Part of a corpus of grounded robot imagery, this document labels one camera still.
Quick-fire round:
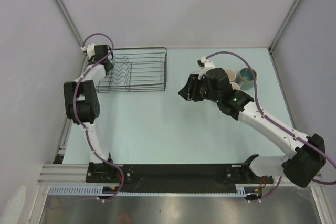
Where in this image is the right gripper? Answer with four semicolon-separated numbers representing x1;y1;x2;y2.
178;74;221;103

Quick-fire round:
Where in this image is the pink ceramic mug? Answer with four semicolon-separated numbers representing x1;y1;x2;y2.
224;69;236;82

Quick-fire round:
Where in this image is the black ceramic mug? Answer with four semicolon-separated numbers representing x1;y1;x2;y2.
231;82;240;91

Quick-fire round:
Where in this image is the green speckled ceramic mug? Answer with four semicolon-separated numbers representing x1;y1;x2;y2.
235;68;257;90

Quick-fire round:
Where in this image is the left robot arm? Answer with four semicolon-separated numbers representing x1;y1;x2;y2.
63;43;116;183

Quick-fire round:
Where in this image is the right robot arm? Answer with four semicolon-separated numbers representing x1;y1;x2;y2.
178;68;326;188

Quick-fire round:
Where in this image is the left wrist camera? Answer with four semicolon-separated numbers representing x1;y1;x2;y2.
80;43;96;58

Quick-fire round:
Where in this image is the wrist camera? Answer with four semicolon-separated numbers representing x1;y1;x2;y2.
197;57;215;72
80;43;96;58

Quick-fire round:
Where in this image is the black wire dish rack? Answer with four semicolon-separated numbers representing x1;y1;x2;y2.
96;47;167;93

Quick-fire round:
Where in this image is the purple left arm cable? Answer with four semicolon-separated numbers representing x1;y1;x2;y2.
73;33;124;204

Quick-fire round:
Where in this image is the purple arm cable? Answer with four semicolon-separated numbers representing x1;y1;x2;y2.
73;33;124;204
204;51;336;204

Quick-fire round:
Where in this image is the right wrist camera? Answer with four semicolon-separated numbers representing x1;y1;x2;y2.
197;57;215;72

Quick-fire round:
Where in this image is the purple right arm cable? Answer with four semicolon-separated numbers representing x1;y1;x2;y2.
204;51;336;204

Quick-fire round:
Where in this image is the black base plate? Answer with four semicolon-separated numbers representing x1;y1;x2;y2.
86;163;273;194

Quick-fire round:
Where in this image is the white slotted cable duct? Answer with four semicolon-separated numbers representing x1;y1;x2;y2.
49;185;261;197

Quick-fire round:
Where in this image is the aluminium frame rail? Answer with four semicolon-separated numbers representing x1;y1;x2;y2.
33;164;335;223

